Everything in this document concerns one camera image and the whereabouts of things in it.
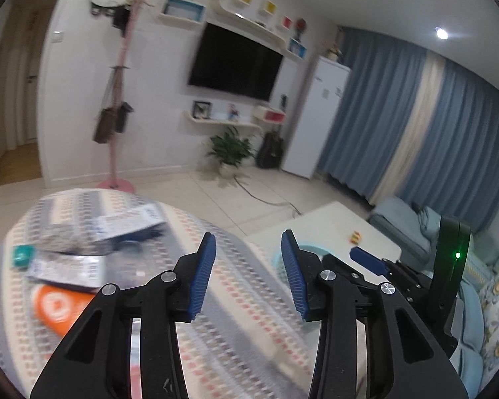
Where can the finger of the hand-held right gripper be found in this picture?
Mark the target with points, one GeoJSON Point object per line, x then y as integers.
{"type": "Point", "coordinates": [364, 257]}

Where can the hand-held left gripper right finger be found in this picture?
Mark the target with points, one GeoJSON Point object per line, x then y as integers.
{"type": "Point", "coordinates": [294, 274]}

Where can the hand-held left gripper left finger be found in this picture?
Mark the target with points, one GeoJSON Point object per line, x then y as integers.
{"type": "Point", "coordinates": [201, 274]}

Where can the light blue plastic basket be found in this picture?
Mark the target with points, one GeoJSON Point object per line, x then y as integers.
{"type": "Point", "coordinates": [276, 264]}

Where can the silver white packet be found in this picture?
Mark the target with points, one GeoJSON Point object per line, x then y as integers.
{"type": "Point", "coordinates": [66, 270]}

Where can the silver wrapper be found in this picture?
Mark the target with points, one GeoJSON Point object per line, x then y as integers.
{"type": "Point", "coordinates": [64, 239]}

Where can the orange snack packet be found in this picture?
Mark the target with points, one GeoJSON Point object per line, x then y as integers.
{"type": "Point", "coordinates": [58, 303]}

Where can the small teal container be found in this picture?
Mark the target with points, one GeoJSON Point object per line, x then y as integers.
{"type": "Point", "coordinates": [23, 257]}

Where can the striped woven cloth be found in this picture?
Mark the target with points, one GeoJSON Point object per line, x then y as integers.
{"type": "Point", "coordinates": [241, 299]}

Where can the teal sofa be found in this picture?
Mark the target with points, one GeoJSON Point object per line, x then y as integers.
{"type": "Point", "coordinates": [399, 224]}

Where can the white coffee table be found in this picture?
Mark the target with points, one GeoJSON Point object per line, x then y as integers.
{"type": "Point", "coordinates": [328, 220]}

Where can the black acoustic guitar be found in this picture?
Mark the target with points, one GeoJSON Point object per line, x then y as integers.
{"type": "Point", "coordinates": [270, 151]}

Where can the blue curtain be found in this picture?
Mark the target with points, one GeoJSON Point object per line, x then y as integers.
{"type": "Point", "coordinates": [366, 112]}
{"type": "Point", "coordinates": [461, 145]}

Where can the potted green plant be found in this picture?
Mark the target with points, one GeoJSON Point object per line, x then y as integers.
{"type": "Point", "coordinates": [228, 147]}

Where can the beige curtain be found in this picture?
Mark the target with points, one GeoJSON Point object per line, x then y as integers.
{"type": "Point", "coordinates": [411, 133]}

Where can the white standing air conditioner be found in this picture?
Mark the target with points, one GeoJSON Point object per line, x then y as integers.
{"type": "Point", "coordinates": [316, 116]}

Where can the pink coat rack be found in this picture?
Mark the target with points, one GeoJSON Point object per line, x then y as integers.
{"type": "Point", "coordinates": [117, 141]}

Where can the small pen holder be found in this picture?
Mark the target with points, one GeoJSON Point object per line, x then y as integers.
{"type": "Point", "coordinates": [233, 112]}

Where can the black hanging bag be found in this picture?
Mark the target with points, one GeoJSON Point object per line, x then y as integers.
{"type": "Point", "coordinates": [124, 118]}

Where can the brown hanging bag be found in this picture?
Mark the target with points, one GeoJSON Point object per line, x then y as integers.
{"type": "Point", "coordinates": [104, 126]}

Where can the flower vase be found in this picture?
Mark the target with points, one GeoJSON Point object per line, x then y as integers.
{"type": "Point", "coordinates": [334, 53]}

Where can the black flat television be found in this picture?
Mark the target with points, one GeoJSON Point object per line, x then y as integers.
{"type": "Point", "coordinates": [233, 62]}

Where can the ceiling spotlight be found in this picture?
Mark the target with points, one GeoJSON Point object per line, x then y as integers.
{"type": "Point", "coordinates": [442, 33]}

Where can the round decorative fan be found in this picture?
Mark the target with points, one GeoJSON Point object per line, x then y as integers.
{"type": "Point", "coordinates": [301, 25]}

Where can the long wavy white shelf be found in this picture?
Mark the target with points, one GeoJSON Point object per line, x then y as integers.
{"type": "Point", "coordinates": [249, 24]}

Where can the small dark hanging bag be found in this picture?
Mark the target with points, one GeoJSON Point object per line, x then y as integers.
{"type": "Point", "coordinates": [119, 18]}

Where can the short white wall shelf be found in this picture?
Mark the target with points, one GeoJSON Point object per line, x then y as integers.
{"type": "Point", "coordinates": [220, 124]}

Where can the red white wall box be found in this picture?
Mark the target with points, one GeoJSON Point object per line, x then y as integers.
{"type": "Point", "coordinates": [270, 115]}

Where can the black butterfly picture frame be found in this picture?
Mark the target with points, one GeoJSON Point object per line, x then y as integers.
{"type": "Point", "coordinates": [201, 110]}

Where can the small blue wall box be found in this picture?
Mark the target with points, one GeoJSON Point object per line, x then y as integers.
{"type": "Point", "coordinates": [298, 48]}

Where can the red wall cube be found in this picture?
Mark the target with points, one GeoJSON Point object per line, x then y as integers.
{"type": "Point", "coordinates": [287, 22]}

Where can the wide blue wall box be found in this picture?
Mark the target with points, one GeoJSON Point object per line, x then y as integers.
{"type": "Point", "coordinates": [183, 10]}

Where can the white light switch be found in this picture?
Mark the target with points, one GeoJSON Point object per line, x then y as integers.
{"type": "Point", "coordinates": [57, 37]}

